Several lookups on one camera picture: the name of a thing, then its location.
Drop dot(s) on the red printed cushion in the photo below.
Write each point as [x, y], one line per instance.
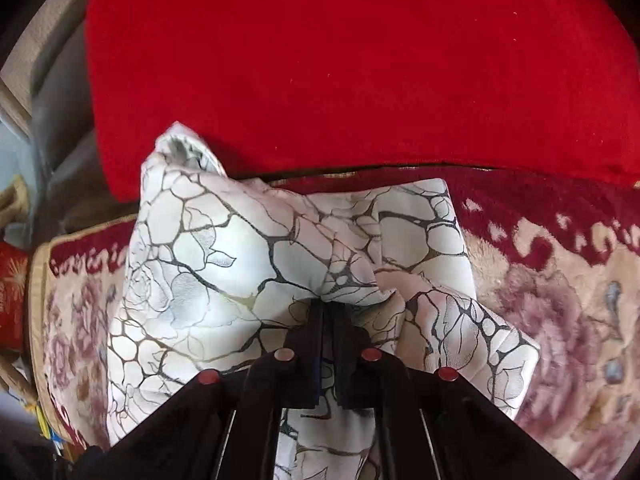
[12, 290]

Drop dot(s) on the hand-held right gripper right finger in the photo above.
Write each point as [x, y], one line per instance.
[351, 360]

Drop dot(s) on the red pillow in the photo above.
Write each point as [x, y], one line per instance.
[350, 60]

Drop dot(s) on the yellow cloth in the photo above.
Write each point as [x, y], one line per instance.
[12, 197]

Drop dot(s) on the floral red and beige blanket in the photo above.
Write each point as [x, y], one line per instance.
[550, 310]

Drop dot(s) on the grey sofa armrest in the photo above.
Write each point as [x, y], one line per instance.
[65, 125]

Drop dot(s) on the white crackle-print garment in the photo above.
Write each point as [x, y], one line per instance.
[200, 260]

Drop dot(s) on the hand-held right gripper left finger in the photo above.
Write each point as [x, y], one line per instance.
[306, 360]

